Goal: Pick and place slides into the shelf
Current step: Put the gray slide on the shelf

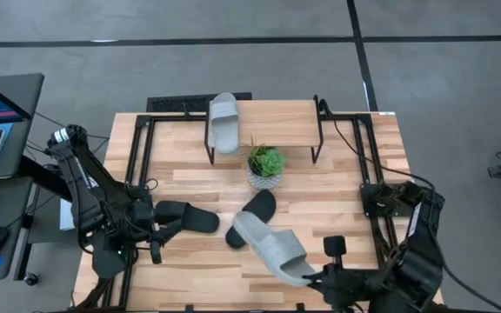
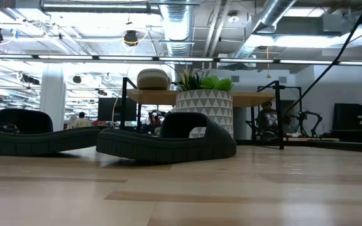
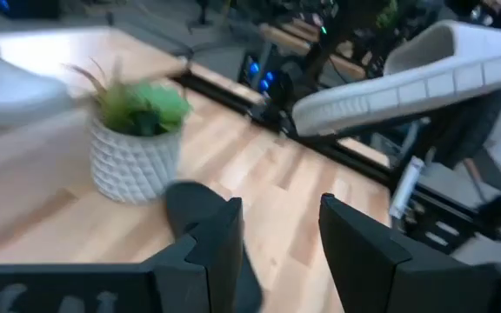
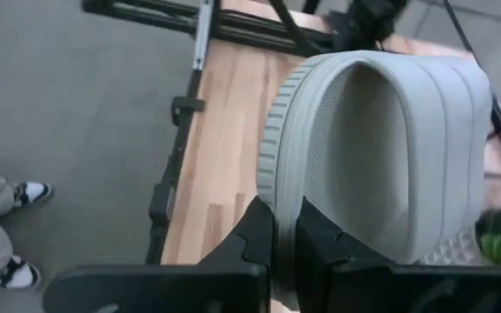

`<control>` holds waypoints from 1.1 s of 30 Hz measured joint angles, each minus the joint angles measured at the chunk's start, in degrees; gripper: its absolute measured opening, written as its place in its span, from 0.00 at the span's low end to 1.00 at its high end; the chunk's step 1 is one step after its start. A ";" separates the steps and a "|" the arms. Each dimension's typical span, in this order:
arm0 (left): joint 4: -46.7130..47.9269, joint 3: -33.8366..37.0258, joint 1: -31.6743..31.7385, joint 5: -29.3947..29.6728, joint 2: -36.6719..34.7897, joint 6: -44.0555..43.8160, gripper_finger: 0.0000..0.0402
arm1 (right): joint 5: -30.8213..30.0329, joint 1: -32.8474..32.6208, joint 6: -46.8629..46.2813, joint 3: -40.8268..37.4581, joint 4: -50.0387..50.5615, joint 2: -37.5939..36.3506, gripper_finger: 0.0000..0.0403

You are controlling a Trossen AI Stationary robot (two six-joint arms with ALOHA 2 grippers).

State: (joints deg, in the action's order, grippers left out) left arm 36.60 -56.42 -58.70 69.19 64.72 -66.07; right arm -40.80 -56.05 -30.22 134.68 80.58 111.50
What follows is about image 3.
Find white triangle-patterned plant pot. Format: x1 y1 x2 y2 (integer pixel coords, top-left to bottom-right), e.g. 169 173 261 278
88 115 183 205

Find grey slide sandal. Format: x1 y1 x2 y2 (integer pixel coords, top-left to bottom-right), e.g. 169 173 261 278
0 17 74 128
291 19 501 138

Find black device blue lights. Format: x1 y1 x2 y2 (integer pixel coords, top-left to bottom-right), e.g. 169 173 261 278
237 54 293 114

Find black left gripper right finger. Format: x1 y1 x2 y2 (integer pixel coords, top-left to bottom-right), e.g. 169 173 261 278
318 192 501 313

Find green artificial plant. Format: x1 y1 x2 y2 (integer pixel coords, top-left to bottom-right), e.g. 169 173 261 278
65 58 192 138

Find silver frame bracket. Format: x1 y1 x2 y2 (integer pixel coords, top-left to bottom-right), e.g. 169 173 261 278
388 155 426 220

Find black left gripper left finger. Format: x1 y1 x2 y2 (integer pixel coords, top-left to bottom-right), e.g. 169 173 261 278
0 196 245 313

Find black aluminium rig frame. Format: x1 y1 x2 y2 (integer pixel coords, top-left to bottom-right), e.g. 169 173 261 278
171 69 408 192

